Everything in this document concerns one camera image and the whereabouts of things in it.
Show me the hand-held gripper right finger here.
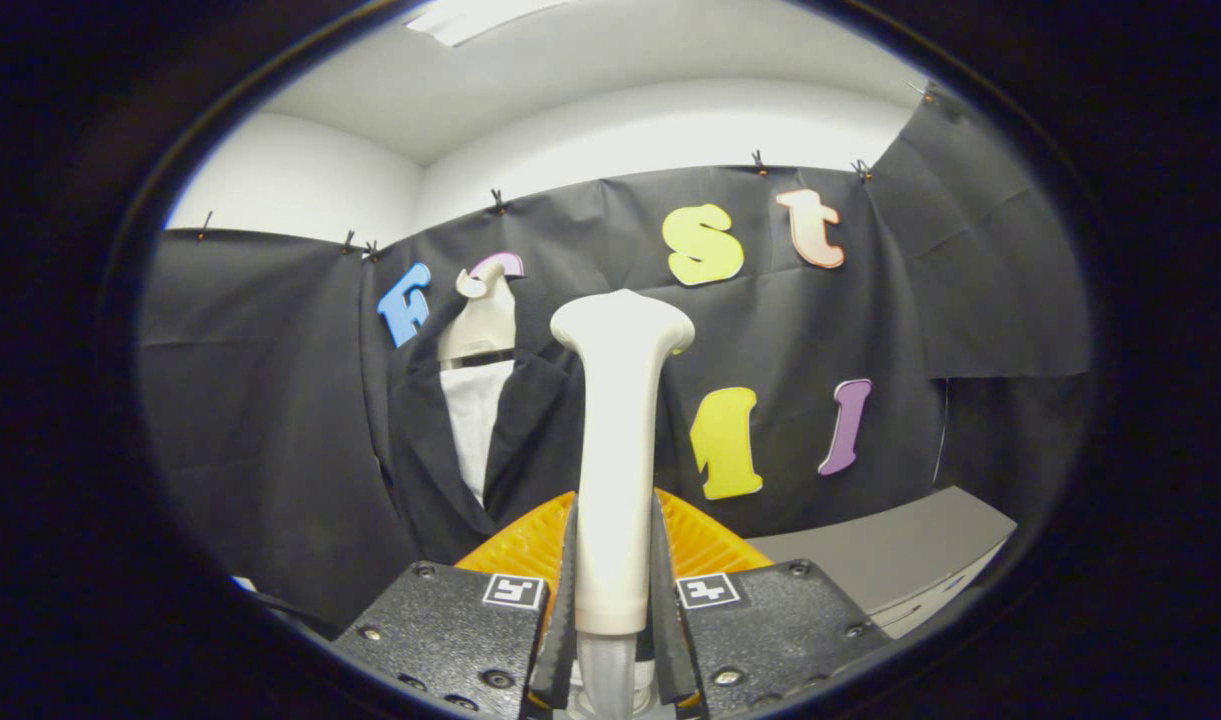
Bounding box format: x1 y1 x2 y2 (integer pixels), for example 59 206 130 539
652 488 893 720

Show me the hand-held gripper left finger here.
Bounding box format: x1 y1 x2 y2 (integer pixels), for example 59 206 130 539
330 490 579 720

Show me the white garment steamer head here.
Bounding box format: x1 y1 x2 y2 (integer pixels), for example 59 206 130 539
550 289 696 638

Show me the black suit jacket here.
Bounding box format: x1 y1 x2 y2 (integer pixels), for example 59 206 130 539
385 318 589 568

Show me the white shirt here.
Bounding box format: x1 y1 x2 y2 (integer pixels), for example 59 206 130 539
440 360 516 506

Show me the white clothes hanger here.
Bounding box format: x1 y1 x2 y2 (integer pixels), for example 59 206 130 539
436 262 519 363

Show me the grey cabinet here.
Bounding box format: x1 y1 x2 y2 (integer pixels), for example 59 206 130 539
745 486 1019 639

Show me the black backdrop cloth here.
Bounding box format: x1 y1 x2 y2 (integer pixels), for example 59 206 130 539
138 80 1093 636

